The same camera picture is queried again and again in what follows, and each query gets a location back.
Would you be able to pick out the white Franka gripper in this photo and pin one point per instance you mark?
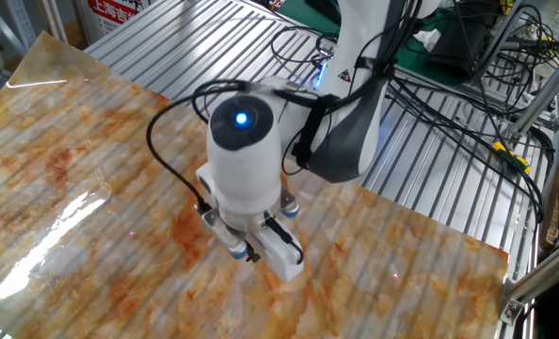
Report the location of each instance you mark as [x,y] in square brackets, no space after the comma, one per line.
[282,254]

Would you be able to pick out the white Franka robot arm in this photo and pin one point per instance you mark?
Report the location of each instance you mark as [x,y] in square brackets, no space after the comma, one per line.
[246,160]

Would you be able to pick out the orange marble pattern mat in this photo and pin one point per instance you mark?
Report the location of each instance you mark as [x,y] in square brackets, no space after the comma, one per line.
[72,212]

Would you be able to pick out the green cutting mat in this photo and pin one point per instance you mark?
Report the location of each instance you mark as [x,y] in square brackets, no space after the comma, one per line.
[308,11]

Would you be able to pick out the crumpled white tissue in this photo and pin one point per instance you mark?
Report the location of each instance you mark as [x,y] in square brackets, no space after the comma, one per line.
[427,40]

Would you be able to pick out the red white sign box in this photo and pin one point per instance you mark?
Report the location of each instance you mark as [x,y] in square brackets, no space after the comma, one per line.
[115,11]

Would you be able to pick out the black bag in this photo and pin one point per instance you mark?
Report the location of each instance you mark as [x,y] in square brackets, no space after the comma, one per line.
[458,47]

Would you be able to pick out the grey perforated shelf upright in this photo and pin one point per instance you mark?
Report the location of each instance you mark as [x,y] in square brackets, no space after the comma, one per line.
[11,26]

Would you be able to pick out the silver wrist camera blue ends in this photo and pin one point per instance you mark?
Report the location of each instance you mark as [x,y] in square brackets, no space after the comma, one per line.
[223,230]

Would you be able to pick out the aluminium frame bar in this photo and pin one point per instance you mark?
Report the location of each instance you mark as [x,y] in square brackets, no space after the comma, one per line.
[543,278]

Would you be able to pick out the aluminium frame post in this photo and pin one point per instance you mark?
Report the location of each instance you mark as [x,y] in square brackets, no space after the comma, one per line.
[543,92]

